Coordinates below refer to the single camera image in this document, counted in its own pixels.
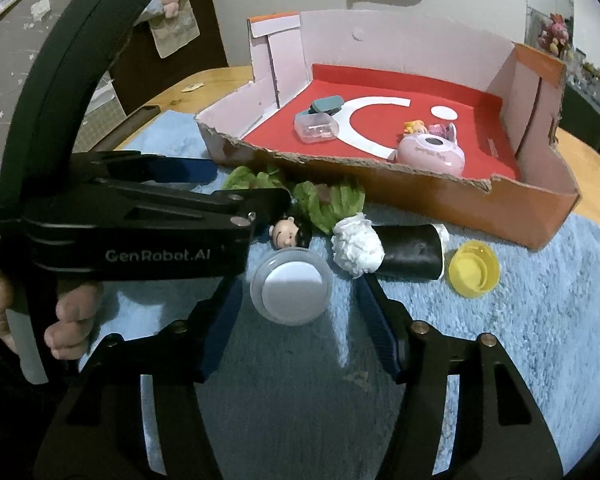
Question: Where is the dark-haired boy figurine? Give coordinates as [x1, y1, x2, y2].
[269, 215, 312, 250]

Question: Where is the blue fluffy mat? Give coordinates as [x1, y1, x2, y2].
[80, 110, 600, 480]

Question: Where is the pink toy camera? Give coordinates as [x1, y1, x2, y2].
[396, 132, 466, 177]

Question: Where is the person's left hand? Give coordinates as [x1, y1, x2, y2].
[0, 262, 105, 361]

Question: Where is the green toy lettuce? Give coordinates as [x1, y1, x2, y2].
[222, 165, 288, 192]
[294, 177, 367, 235]

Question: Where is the yellow bottle cap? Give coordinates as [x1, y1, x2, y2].
[447, 240, 501, 300]

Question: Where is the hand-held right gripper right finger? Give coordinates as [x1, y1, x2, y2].
[355, 272, 566, 480]

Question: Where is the pink rabbit plush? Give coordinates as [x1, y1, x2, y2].
[537, 12, 571, 58]

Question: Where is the teal clip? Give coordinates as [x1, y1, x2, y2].
[309, 95, 345, 116]

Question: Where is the black roll with white paper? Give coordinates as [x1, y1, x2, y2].
[331, 212, 451, 281]

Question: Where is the blonde figurine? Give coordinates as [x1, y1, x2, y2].
[402, 120, 458, 143]

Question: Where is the small clear plastic case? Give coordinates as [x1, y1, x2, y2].
[294, 112, 338, 145]

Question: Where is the clear round lid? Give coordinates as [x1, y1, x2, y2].
[250, 247, 333, 327]

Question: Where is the green grid cutting mat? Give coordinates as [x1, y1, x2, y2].
[72, 77, 126, 151]

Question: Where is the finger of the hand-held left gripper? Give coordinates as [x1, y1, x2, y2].
[72, 152, 219, 186]
[95, 182, 292, 227]

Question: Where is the dark cloth covered side table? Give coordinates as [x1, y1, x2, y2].
[562, 80, 600, 156]

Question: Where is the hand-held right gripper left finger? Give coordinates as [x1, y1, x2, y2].
[32, 272, 246, 480]

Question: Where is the cardboard box with red bottom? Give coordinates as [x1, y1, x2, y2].
[195, 10, 581, 251]

